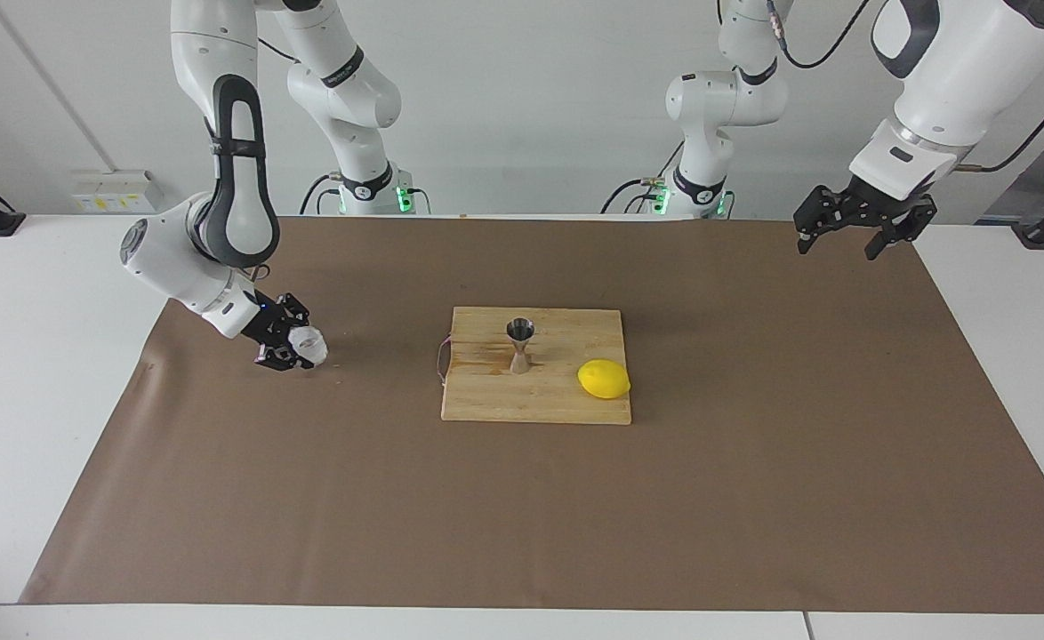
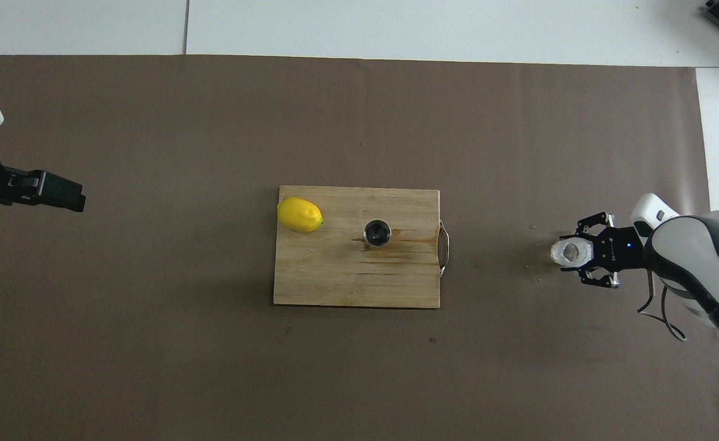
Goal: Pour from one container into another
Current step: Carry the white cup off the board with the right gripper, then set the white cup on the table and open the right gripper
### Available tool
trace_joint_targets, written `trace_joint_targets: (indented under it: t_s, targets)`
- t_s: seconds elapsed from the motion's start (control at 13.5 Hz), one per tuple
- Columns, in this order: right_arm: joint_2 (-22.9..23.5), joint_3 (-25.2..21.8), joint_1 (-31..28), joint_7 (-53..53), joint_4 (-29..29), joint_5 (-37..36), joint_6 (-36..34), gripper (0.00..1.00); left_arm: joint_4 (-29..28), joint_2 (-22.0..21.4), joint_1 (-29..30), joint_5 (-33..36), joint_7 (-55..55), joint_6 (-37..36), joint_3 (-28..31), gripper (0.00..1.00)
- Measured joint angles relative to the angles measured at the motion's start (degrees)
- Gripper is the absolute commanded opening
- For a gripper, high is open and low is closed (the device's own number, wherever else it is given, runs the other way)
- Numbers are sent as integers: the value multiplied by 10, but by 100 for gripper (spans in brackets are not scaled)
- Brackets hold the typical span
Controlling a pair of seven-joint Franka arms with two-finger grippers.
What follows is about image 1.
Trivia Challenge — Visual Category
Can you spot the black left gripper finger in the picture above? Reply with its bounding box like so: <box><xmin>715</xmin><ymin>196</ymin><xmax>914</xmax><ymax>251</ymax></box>
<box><xmin>863</xmin><ymin>197</ymin><xmax>939</xmax><ymax>261</ymax></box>
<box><xmin>792</xmin><ymin>184</ymin><xmax>854</xmax><ymax>257</ymax></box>

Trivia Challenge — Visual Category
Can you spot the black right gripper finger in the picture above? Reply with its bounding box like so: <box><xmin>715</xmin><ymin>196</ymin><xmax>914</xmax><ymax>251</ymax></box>
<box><xmin>253</xmin><ymin>345</ymin><xmax>308</xmax><ymax>373</ymax></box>
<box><xmin>273</xmin><ymin>292</ymin><xmax>313</xmax><ymax>328</ymax></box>

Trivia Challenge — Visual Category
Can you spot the clear plastic cup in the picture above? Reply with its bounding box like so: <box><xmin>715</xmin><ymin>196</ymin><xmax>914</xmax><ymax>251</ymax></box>
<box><xmin>289</xmin><ymin>324</ymin><xmax>329</xmax><ymax>368</ymax></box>

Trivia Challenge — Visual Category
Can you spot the steel double jigger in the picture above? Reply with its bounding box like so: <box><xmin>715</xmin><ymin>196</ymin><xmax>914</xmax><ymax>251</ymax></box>
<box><xmin>506</xmin><ymin>318</ymin><xmax>536</xmax><ymax>374</ymax></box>

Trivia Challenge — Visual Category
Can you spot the brown paper table mat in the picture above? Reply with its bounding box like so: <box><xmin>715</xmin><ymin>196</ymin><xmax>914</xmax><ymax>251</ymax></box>
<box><xmin>20</xmin><ymin>216</ymin><xmax>1044</xmax><ymax>614</ymax></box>

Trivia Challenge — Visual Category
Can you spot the wooden cutting board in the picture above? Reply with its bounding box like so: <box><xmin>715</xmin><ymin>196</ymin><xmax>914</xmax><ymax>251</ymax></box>
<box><xmin>436</xmin><ymin>307</ymin><xmax>633</xmax><ymax>426</ymax></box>

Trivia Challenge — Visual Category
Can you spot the yellow lemon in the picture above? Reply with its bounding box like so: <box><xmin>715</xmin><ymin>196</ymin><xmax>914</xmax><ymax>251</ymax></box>
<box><xmin>577</xmin><ymin>359</ymin><xmax>631</xmax><ymax>400</ymax></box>

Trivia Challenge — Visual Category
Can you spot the black right base cable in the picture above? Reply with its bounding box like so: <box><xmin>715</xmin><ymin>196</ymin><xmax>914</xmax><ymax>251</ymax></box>
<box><xmin>298</xmin><ymin>172</ymin><xmax>347</xmax><ymax>217</ymax></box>

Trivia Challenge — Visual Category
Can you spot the black base cable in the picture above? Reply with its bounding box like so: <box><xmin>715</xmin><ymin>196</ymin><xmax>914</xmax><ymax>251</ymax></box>
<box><xmin>599</xmin><ymin>133</ymin><xmax>685</xmax><ymax>215</ymax></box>
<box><xmin>298</xmin><ymin>172</ymin><xmax>347</xmax><ymax>217</ymax></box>

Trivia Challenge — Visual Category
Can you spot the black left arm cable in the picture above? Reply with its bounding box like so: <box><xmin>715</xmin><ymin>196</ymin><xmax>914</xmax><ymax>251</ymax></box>
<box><xmin>767</xmin><ymin>0</ymin><xmax>1044</xmax><ymax>174</ymax></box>

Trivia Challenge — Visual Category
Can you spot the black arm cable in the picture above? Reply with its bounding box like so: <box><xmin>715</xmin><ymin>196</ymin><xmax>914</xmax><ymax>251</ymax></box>
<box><xmin>251</xmin><ymin>36</ymin><xmax>301</xmax><ymax>284</ymax></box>
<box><xmin>767</xmin><ymin>0</ymin><xmax>1044</xmax><ymax>174</ymax></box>

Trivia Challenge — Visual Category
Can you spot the white wall socket box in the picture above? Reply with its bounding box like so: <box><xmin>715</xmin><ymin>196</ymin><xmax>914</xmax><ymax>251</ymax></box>
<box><xmin>71</xmin><ymin>171</ymin><xmax>165</xmax><ymax>214</ymax></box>

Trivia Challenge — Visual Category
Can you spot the black left base cable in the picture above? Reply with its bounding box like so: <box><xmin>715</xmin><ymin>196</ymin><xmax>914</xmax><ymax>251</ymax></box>
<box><xmin>599</xmin><ymin>133</ymin><xmax>685</xmax><ymax>215</ymax></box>

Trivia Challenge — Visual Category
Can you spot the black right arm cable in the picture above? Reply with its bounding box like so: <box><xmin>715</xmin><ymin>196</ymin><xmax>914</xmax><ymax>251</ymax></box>
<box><xmin>251</xmin><ymin>36</ymin><xmax>301</xmax><ymax>284</ymax></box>

